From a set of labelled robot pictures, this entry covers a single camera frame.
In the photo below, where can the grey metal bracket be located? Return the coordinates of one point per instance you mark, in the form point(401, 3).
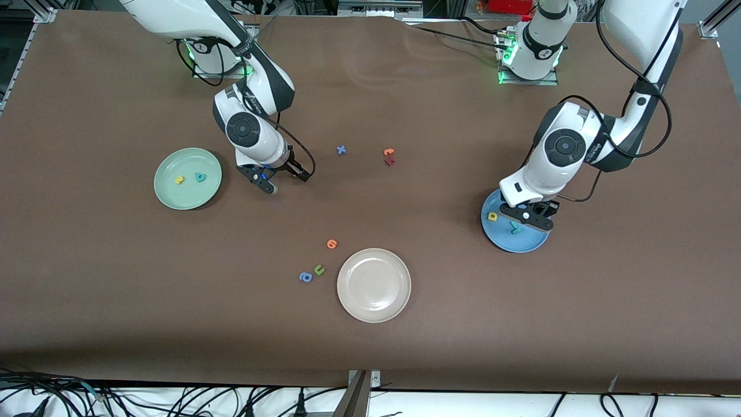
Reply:
point(356, 399)

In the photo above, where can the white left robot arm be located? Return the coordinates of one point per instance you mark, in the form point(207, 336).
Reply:
point(642, 29)

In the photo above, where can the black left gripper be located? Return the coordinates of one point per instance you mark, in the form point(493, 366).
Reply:
point(550, 210)

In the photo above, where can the grey metal rack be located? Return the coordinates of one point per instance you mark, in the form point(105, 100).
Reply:
point(376, 7)

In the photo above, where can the brown table cover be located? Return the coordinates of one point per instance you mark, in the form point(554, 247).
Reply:
point(370, 347)

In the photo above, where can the green plate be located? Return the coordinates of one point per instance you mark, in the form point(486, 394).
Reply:
point(185, 197)

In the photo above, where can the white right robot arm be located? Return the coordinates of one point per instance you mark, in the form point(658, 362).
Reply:
point(173, 11)

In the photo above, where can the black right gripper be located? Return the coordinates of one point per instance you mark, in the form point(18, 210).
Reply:
point(290, 165)

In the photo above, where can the red box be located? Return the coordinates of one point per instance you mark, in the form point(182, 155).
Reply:
point(509, 6)

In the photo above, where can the aluminium frame corner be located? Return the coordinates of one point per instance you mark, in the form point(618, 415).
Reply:
point(45, 15)
point(709, 29)

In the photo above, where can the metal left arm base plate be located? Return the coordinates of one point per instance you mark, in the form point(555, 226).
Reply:
point(544, 82)

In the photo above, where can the beige plate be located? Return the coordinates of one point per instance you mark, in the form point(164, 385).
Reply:
point(374, 285)

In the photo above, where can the blue plate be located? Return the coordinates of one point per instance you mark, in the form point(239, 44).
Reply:
point(538, 238)

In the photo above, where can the blue foam letter a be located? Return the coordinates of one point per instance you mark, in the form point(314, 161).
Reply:
point(305, 277)

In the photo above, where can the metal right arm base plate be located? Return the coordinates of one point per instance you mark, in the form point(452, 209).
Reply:
point(226, 75)

